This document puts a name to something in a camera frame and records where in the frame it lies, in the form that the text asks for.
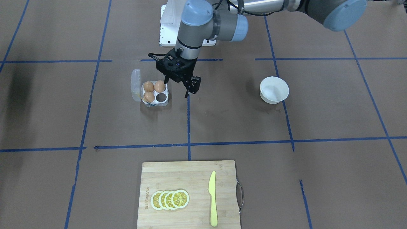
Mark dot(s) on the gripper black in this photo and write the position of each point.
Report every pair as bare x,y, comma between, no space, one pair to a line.
193,84

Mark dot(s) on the brown egg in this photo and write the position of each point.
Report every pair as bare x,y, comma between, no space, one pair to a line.
148,86
160,86
149,97

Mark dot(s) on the clear plastic egg box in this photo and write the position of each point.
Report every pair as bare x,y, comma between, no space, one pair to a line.
137,91

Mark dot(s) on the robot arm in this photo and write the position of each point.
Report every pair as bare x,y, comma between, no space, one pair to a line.
226,20

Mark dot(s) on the white bowl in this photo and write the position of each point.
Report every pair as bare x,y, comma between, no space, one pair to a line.
273,90

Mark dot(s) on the yellow plastic knife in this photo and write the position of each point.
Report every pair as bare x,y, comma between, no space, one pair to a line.
213,206

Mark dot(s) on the wooden cutting board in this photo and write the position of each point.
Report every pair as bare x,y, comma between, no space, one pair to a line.
192,176

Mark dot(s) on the yellow lemon slices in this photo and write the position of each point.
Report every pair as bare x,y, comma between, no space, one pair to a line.
169,200

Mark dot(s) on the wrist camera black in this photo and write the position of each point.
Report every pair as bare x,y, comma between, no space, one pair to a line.
171,65

